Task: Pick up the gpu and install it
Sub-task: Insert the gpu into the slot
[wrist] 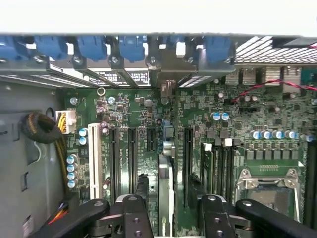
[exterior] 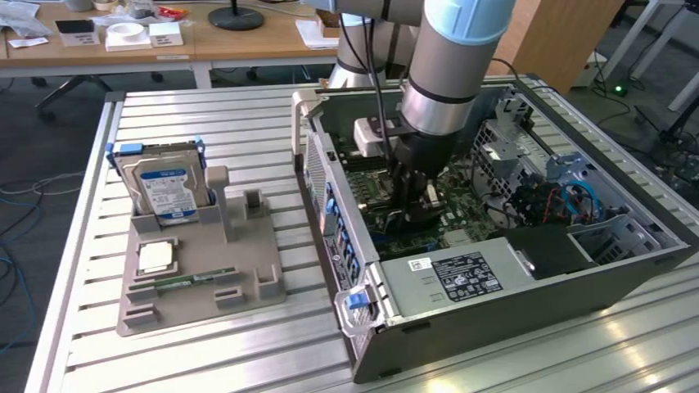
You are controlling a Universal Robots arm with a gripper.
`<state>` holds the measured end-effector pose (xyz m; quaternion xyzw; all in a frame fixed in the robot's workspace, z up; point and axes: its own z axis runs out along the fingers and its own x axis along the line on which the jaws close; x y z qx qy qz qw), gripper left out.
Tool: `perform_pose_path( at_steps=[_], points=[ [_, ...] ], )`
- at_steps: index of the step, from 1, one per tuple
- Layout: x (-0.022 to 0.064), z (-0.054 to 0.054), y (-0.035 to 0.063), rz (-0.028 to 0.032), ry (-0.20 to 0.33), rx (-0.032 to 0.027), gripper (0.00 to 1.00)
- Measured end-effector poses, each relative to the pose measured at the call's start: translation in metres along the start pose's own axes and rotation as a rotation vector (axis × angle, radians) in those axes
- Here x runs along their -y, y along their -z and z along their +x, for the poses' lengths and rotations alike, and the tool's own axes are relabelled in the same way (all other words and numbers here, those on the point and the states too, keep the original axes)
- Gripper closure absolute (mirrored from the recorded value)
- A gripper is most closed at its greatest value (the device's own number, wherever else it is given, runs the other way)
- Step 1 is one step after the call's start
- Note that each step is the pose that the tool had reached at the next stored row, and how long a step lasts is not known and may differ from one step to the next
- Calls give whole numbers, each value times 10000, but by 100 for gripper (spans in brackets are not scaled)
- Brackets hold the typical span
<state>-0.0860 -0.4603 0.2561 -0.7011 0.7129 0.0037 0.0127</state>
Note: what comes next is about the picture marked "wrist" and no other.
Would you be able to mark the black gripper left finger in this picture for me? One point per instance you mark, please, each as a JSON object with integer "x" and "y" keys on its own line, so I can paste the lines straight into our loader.
{"x": 136, "y": 218}

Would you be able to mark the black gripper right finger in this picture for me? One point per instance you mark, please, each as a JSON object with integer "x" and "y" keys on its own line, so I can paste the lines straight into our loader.
{"x": 215, "y": 218}

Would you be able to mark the long black expansion slot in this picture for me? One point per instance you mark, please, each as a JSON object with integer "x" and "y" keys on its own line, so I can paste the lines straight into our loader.
{"x": 132, "y": 161}
{"x": 114, "y": 161}
{"x": 188, "y": 161}

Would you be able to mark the CPU socket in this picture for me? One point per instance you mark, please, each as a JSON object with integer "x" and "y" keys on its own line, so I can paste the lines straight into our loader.
{"x": 270, "y": 198}

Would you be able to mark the RAM slot white latches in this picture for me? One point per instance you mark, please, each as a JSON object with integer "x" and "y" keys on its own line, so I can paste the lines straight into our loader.
{"x": 207, "y": 147}
{"x": 227, "y": 161}

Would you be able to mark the white expansion slot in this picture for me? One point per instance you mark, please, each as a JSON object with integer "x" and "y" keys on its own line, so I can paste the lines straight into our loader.
{"x": 95, "y": 161}

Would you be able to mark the short black expansion slot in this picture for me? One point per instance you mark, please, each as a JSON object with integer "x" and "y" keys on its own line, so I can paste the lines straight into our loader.
{"x": 151, "y": 140}

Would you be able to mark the green Dell motherboard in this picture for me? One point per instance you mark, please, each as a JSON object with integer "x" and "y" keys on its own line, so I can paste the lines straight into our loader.
{"x": 138, "y": 109}

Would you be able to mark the white power connector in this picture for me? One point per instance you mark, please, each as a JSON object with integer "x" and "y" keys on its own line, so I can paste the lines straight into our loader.
{"x": 70, "y": 121}

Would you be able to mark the silver rear port block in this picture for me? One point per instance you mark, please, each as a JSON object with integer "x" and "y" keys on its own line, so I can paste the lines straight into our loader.
{"x": 272, "y": 74}

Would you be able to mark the blue card retention clip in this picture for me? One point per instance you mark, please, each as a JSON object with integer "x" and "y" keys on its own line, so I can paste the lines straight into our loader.
{"x": 11, "y": 48}
{"x": 132, "y": 48}
{"x": 50, "y": 47}
{"x": 218, "y": 49}
{"x": 91, "y": 48}

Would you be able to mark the grey open PC case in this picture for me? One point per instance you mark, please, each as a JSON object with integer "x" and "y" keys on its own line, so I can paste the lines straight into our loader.
{"x": 22, "y": 68}

